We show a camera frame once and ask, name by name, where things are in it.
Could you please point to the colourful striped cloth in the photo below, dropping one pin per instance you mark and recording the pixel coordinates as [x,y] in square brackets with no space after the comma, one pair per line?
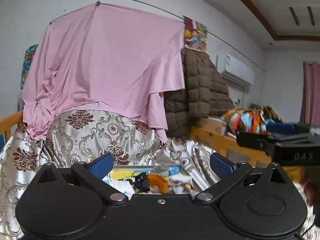
[250,120]

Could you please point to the black small object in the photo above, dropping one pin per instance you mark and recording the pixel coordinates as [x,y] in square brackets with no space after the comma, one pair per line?
[141,182]

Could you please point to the cartoon poster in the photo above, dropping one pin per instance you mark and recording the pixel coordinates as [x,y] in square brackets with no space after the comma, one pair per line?
[195,35]

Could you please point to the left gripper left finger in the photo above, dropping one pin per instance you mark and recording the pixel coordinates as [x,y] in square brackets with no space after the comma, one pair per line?
[90,175]

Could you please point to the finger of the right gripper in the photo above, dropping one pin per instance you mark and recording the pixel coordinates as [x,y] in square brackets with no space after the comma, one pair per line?
[255,141]
[287,129]

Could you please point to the floral satin bedspread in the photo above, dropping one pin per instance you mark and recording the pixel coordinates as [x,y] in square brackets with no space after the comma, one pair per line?
[42,199]

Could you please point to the pink sheet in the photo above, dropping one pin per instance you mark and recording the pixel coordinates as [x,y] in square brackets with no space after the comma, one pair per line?
[104,57]

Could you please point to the white air conditioner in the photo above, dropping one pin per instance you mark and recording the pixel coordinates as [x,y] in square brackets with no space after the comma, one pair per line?
[234,70]

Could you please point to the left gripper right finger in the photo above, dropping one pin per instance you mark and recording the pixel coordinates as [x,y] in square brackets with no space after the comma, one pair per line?
[230,174]

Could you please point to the orange plastic cup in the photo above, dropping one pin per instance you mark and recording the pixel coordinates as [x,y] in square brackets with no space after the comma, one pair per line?
[155,180]

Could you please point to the brown quilted jacket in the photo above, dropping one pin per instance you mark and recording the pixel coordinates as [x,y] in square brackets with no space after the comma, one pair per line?
[205,95]

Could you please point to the white blue towel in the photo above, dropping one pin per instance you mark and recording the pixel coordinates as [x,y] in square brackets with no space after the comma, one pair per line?
[122,186]

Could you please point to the grey storage box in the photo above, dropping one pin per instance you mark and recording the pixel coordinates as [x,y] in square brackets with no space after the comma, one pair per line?
[131,180]

